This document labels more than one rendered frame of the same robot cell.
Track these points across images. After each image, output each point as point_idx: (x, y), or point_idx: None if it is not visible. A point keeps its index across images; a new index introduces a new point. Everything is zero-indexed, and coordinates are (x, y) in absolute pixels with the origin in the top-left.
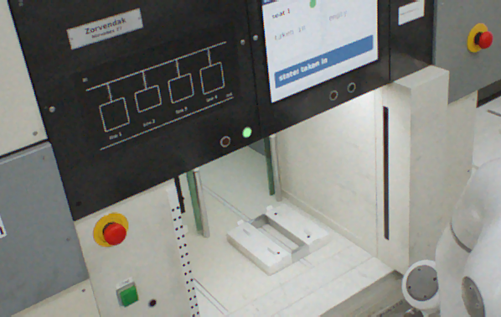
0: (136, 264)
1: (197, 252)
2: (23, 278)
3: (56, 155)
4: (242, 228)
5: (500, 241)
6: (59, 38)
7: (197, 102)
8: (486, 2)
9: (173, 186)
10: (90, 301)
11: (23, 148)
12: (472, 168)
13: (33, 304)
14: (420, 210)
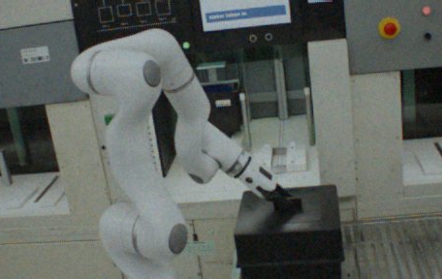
0: (115, 104)
1: None
2: (56, 85)
3: (76, 28)
4: (263, 148)
5: (94, 46)
6: None
7: (153, 18)
8: (395, 3)
9: None
10: (88, 113)
11: (63, 20)
12: None
13: (61, 103)
14: (328, 144)
